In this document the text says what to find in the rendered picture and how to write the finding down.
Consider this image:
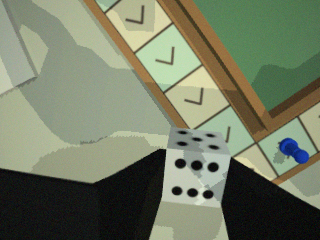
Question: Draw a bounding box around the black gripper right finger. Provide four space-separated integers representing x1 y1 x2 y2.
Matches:
221 157 320 240

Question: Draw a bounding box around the white die with black pips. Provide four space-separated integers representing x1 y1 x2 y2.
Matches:
162 127 231 208

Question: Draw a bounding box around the blue game pawn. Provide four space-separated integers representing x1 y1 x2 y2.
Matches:
279 138 309 164

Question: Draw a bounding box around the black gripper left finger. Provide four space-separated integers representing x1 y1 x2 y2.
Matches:
0 149 166 240

